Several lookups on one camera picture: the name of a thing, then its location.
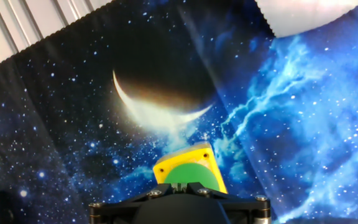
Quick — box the starry night landscape cloth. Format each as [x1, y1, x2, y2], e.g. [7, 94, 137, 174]
[0, 0, 358, 224]

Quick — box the yellow box large green button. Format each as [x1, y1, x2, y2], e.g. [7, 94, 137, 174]
[152, 142, 229, 194]

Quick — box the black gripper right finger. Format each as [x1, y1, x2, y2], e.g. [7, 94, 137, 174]
[178, 182, 272, 224]

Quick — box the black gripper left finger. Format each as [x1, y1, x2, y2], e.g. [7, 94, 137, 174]
[88, 182, 180, 224]

